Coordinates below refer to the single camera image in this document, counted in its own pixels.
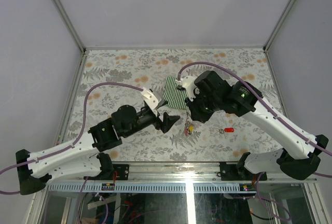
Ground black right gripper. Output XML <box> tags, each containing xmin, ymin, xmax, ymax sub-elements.
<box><xmin>185</xmin><ymin>88</ymin><xmax>222</xmax><ymax>123</ymax></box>

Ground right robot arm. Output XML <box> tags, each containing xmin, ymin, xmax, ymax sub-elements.
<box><xmin>177</xmin><ymin>71</ymin><xmax>328</xmax><ymax>180</ymax></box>

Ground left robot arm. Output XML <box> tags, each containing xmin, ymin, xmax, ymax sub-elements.
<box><xmin>16</xmin><ymin>105</ymin><xmax>180</xmax><ymax>195</ymax></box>

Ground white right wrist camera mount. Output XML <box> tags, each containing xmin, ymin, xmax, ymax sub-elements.
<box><xmin>175</xmin><ymin>76</ymin><xmax>200</xmax><ymax>103</ymax></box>

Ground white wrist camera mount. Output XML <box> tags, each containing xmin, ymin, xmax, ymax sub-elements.
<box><xmin>141</xmin><ymin>87</ymin><xmax>167</xmax><ymax>116</ymax></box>
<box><xmin>175</xmin><ymin>76</ymin><xmax>200</xmax><ymax>103</ymax></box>

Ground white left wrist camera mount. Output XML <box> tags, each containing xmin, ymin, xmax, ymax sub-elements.
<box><xmin>141</xmin><ymin>87</ymin><xmax>167</xmax><ymax>116</ymax></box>

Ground right aluminium frame post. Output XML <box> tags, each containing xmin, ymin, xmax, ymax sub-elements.
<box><xmin>263</xmin><ymin>0</ymin><xmax>297</xmax><ymax>52</ymax></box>

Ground left aluminium frame post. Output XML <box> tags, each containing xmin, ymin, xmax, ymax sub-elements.
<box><xmin>51</xmin><ymin>0</ymin><xmax>86</xmax><ymax>53</ymax></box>

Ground green white striped cloth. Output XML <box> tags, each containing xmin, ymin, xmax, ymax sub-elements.
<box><xmin>163</xmin><ymin>76</ymin><xmax>187</xmax><ymax>110</ymax></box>

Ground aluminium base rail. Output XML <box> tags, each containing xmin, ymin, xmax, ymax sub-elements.
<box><xmin>49</xmin><ymin>161</ymin><xmax>319</xmax><ymax>193</ymax></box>

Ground floral tablecloth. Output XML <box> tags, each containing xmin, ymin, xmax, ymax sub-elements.
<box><xmin>64</xmin><ymin>48</ymin><xmax>280</xmax><ymax>162</ymax></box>

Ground silver keys bunch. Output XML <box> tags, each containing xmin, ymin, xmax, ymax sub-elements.
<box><xmin>184</xmin><ymin>115</ymin><xmax>195</xmax><ymax>136</ymax></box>

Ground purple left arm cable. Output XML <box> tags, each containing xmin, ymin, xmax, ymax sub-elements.
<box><xmin>0</xmin><ymin>82</ymin><xmax>145</xmax><ymax>195</ymax></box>

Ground aluminium frame post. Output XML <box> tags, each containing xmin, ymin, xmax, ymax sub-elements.
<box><xmin>51</xmin><ymin>0</ymin><xmax>86</xmax><ymax>53</ymax></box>
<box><xmin>263</xmin><ymin>0</ymin><xmax>297</xmax><ymax>52</ymax></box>

